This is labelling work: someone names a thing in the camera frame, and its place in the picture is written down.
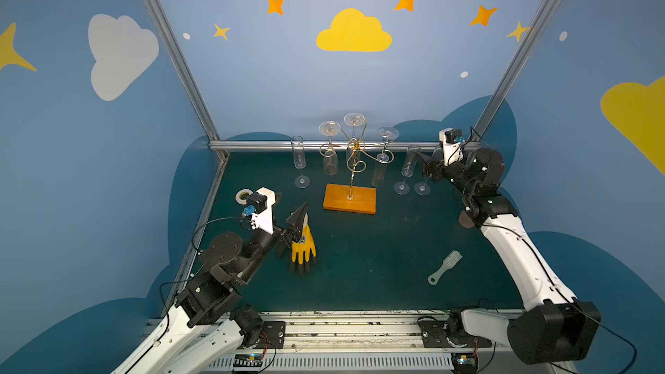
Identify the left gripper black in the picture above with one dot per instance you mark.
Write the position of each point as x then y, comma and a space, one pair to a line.
284, 234

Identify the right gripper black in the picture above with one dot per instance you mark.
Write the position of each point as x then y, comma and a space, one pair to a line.
434, 168

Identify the clear flute glass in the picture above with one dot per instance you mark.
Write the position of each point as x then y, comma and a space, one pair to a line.
328, 151
354, 121
385, 156
422, 188
299, 155
402, 188

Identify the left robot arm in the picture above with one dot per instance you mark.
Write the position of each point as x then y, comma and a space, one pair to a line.
208, 319

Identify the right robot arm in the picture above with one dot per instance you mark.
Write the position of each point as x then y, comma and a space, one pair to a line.
554, 326

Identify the white tape roll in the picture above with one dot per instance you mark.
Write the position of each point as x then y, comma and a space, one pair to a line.
242, 196

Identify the yellow black work glove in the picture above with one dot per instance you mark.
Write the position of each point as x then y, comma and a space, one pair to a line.
302, 255

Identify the translucent brown plastic cup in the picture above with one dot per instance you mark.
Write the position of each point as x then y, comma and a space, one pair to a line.
466, 221

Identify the white plastic brush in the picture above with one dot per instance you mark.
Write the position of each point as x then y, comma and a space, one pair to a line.
448, 263

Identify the left controller board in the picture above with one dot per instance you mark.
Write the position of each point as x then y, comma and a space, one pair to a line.
251, 363

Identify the controller board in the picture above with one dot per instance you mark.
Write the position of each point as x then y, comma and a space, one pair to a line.
251, 363
464, 363

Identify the right controller board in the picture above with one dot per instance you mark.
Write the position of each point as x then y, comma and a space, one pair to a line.
464, 363

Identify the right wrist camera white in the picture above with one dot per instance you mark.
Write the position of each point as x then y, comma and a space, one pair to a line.
451, 141

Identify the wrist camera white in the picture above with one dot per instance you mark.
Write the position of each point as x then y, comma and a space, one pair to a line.
451, 141
257, 213

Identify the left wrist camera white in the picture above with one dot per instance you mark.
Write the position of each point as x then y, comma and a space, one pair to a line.
257, 213

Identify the gold wire glass rack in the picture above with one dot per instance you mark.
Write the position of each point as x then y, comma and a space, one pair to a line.
351, 197

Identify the horizontal aluminium frame bar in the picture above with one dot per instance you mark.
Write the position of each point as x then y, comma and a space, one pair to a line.
312, 145

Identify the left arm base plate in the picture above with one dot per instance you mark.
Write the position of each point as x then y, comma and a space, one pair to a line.
272, 333

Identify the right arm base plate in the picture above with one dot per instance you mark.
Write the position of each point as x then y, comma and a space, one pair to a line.
443, 334

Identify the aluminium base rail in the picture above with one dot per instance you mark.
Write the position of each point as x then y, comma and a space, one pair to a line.
373, 341

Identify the right aluminium frame post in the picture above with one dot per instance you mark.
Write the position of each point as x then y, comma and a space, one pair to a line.
539, 23

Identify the aluminium frame post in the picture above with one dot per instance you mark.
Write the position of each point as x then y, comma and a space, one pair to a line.
539, 23
166, 34

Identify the left aluminium frame post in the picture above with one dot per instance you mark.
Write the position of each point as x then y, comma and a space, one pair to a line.
166, 34

